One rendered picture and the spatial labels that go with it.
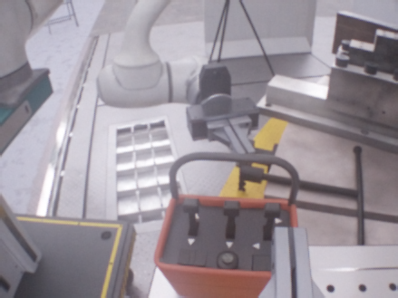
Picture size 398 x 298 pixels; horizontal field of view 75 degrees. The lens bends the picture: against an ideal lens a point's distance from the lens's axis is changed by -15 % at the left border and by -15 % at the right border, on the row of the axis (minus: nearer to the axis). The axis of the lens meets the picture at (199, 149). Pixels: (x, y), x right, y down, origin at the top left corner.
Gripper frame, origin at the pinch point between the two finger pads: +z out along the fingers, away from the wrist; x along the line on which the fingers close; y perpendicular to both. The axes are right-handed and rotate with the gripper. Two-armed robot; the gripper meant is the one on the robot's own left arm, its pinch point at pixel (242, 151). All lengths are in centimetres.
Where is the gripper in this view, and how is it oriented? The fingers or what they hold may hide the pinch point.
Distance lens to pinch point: 49.2
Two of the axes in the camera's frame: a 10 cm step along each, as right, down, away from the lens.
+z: 2.4, 5.8, -7.7
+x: -9.7, 1.8, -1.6
